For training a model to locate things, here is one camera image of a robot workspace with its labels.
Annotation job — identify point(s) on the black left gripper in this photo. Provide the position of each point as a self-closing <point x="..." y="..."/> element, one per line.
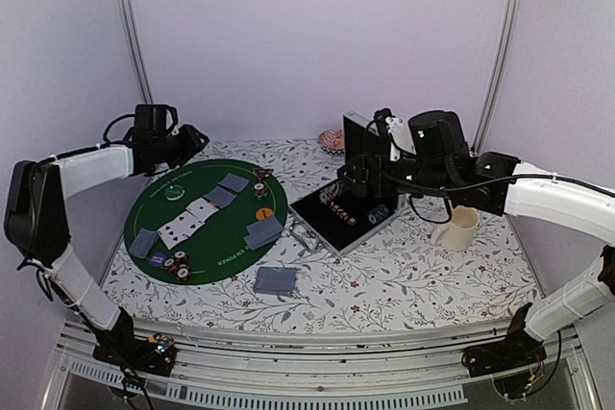
<point x="193" y="135"/>

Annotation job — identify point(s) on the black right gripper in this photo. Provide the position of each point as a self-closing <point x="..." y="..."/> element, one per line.
<point x="383" y="186"/>

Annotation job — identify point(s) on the clear dealer button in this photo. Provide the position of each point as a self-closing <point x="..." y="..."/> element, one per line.
<point x="174" y="192"/>

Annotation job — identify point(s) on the small green chip stack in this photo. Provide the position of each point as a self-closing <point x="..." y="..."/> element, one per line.
<point x="260" y="189"/>

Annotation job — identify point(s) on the face-up clubs card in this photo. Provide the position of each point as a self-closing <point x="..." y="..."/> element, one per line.
<point x="186" y="224"/>

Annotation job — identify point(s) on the orange big blind button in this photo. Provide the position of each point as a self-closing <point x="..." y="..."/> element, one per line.
<point x="264" y="213"/>

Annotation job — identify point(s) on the single playing card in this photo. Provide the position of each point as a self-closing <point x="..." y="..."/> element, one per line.
<point x="263" y="229"/>

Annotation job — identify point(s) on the dealt playing card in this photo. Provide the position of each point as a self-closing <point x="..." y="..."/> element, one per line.
<point x="144" y="242"/>
<point x="254" y="243"/>

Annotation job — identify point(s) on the blue playing card deck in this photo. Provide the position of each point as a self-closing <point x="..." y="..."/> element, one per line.
<point x="275" y="281"/>

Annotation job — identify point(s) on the green and red chip stack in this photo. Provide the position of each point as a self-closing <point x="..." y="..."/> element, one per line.
<point x="178" y="265"/>

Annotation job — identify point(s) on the black red triangle token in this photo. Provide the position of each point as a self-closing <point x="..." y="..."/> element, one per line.
<point x="262" y="174"/>

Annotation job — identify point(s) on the face-up spades card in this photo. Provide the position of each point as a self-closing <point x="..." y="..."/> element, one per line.
<point x="171" y="234"/>

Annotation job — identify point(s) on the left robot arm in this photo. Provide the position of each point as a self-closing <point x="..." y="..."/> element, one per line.
<point x="36" y="221"/>

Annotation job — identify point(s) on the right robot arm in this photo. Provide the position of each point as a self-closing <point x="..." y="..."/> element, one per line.
<point x="429" y="156"/>

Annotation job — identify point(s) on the red dice row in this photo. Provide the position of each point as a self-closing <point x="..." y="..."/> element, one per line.
<point x="343" y="214"/>

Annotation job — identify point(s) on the patterned ceramic bowl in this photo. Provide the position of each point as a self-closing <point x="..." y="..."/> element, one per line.
<point x="332" y="142"/>

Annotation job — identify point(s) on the aluminium poker chip case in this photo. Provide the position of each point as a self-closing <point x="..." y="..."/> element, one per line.
<point x="334" y="219"/>

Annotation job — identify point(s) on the green blue chip stack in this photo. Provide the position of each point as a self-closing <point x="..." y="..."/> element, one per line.
<point x="378" y="214"/>

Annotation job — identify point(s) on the green round poker mat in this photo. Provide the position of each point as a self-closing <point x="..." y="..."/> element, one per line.
<point x="217" y="250"/>

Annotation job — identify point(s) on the white ribbed mug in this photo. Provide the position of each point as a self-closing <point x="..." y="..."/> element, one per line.
<point x="458" y="234"/>

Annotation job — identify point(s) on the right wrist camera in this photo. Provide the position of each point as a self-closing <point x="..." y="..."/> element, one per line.
<point x="396" y="131"/>

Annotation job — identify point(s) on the aluminium front rail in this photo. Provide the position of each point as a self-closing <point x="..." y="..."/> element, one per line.
<point x="232" y="369"/>

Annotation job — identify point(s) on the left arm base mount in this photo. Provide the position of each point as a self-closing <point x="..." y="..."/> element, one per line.
<point x="154" y="355"/>

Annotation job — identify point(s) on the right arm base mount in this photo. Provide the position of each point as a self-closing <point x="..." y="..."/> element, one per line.
<point x="517" y="349"/>

